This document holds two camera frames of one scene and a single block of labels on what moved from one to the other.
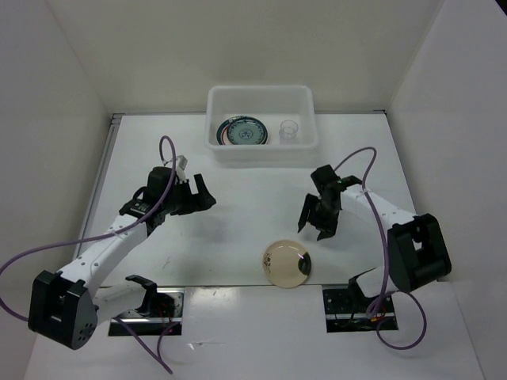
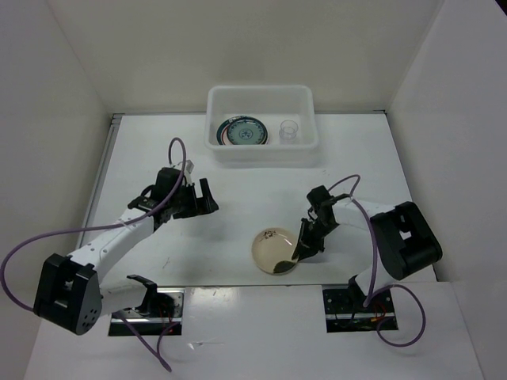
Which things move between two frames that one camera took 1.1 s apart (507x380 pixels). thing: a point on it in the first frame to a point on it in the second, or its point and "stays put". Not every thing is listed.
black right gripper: (328, 227) to (306, 245)
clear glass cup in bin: (287, 131) stays put
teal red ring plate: (241, 116) stays put
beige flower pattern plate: (223, 135) stays put
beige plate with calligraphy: (287, 264) to (272, 245)
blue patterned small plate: (246, 131) stays put
